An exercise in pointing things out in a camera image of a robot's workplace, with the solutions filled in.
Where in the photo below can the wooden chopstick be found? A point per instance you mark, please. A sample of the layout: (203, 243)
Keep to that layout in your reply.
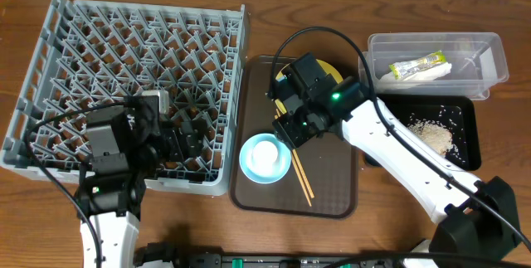
(300, 185)
(306, 181)

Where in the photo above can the blue bowl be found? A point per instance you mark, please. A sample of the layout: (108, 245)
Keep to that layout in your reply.
(264, 175)

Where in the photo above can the clear plastic bin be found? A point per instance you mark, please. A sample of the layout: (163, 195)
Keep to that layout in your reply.
(477, 62)

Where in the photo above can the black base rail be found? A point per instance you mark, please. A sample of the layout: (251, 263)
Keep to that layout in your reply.
(290, 261)

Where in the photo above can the wooden chopstick left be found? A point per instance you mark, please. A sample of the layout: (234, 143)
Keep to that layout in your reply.
(300, 185)

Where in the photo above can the grey plastic dish rack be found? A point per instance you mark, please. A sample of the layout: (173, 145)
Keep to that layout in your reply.
(90, 53)

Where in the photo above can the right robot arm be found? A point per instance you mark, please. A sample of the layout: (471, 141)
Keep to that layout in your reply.
(472, 217)

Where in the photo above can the green snack wrapper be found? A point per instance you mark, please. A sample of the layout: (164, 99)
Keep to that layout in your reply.
(404, 70)

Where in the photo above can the spilled rice pile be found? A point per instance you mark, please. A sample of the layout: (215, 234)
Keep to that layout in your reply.
(438, 127)

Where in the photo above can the wooden chopstick right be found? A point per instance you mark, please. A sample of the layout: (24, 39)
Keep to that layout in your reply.
(306, 181)

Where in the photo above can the yellow plate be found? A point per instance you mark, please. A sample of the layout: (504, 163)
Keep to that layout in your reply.
(329, 69)

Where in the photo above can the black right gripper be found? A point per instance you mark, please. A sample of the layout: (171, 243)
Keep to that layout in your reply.
(284, 124)

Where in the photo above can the black waste tray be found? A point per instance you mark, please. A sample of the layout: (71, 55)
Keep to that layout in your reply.
(402, 106)

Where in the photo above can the brown serving tray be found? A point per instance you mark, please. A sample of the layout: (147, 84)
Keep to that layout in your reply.
(331, 166)

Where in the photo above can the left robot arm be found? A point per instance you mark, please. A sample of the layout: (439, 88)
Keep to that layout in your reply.
(128, 142)

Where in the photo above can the white paper cup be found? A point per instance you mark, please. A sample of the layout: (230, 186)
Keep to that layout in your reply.
(264, 153)

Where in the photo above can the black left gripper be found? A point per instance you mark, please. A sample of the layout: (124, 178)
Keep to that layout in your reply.
(189, 148)

